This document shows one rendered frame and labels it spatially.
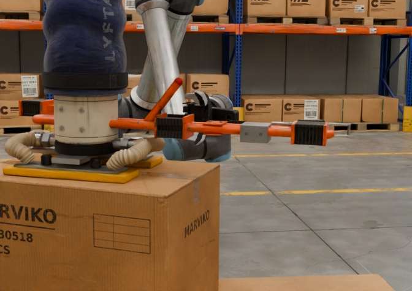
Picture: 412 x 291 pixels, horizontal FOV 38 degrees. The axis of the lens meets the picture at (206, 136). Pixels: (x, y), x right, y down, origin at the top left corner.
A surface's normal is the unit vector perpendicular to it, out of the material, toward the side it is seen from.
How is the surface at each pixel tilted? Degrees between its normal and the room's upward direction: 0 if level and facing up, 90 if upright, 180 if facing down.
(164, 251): 90
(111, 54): 80
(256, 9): 91
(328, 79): 90
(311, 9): 92
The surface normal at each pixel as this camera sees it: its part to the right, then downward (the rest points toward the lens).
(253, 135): -0.26, 0.15
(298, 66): 0.15, 0.15
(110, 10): 0.77, -0.25
